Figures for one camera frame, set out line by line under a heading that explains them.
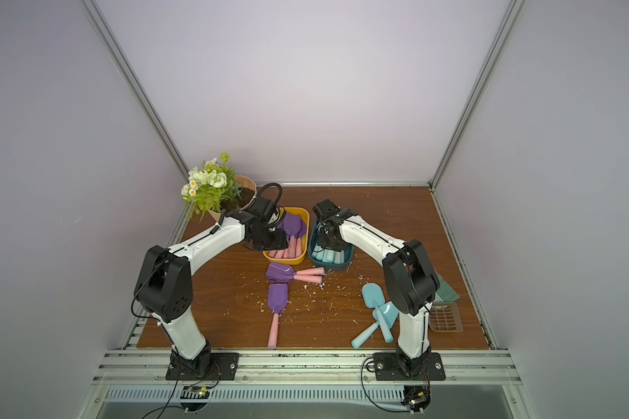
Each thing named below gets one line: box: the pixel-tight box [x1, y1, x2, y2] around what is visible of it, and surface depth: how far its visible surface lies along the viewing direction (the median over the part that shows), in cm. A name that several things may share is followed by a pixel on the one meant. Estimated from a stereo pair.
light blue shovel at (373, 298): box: [361, 282, 394, 344], surface depth 87 cm
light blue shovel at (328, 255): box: [311, 243, 346, 264], surface depth 92 cm
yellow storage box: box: [262, 206, 311, 266], surface depth 95 cm
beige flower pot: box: [207, 175, 258, 223], surface depth 102 cm
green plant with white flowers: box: [180, 151, 243, 223], surface depth 82 cm
